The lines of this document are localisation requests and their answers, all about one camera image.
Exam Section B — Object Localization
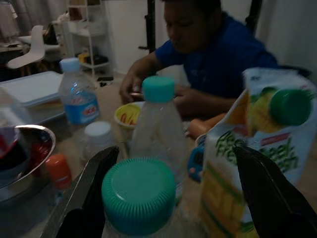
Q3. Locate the juice carton with green cap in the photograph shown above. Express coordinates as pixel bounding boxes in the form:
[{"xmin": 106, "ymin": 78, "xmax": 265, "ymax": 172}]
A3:
[{"xmin": 198, "ymin": 67, "xmax": 317, "ymax": 238}]

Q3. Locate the person in blue shirt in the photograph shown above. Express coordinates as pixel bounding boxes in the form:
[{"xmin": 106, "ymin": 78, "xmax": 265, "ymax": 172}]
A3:
[{"xmin": 118, "ymin": 0, "xmax": 283, "ymax": 121}]

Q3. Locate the clear lidded plastic container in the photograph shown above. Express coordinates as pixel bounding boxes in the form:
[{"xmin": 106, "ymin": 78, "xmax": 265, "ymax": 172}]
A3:
[{"xmin": 0, "ymin": 70, "xmax": 66, "ymax": 126}]

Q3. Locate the clear bottle with teal cap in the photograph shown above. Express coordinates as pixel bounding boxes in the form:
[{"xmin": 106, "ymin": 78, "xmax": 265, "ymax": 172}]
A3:
[
  {"xmin": 129, "ymin": 76, "xmax": 191, "ymax": 199},
  {"xmin": 101, "ymin": 158, "xmax": 206, "ymax": 238}
]

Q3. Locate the black metal stand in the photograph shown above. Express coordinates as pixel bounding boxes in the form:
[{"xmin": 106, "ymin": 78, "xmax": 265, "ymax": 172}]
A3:
[{"xmin": 138, "ymin": 0, "xmax": 157, "ymax": 75}]

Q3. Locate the white shelf rack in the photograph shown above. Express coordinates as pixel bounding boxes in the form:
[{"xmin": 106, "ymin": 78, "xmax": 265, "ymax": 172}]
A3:
[{"xmin": 63, "ymin": 0, "xmax": 111, "ymax": 76}]

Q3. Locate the white plastic chair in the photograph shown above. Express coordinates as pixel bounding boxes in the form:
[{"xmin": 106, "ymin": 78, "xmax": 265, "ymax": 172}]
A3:
[{"xmin": 6, "ymin": 24, "xmax": 61, "ymax": 72}]

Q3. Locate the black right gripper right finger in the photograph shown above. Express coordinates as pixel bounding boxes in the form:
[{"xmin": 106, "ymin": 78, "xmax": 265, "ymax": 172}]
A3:
[{"xmin": 234, "ymin": 146, "xmax": 317, "ymax": 238}]

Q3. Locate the small white cap bottle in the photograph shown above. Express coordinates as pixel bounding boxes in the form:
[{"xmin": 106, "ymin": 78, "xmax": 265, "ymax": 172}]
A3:
[{"xmin": 78, "ymin": 120, "xmax": 119, "ymax": 162}]

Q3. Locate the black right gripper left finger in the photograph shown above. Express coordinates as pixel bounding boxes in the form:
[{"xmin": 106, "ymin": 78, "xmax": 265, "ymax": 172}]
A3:
[{"xmin": 56, "ymin": 145, "xmax": 120, "ymax": 238}]

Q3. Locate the small orange cap bottle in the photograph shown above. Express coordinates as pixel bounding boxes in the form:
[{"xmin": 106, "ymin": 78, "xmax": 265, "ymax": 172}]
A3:
[{"xmin": 45, "ymin": 153, "xmax": 73, "ymax": 199}]

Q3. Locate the blue label water bottle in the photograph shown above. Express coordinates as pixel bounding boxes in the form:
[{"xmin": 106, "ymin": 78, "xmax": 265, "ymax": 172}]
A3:
[{"xmin": 58, "ymin": 58, "xmax": 102, "ymax": 132}]

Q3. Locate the shiny metal bowl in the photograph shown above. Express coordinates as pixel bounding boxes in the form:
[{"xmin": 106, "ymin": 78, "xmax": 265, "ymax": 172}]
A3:
[{"xmin": 0, "ymin": 124, "xmax": 56, "ymax": 206}]

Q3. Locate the yellow round bowl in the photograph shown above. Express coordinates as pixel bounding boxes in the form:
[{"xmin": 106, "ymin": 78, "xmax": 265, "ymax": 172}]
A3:
[{"xmin": 113, "ymin": 103, "xmax": 143, "ymax": 134}]

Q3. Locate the small blue timer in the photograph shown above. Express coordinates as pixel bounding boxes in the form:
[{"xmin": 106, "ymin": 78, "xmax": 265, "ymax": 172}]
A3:
[{"xmin": 187, "ymin": 146, "xmax": 206, "ymax": 183}]

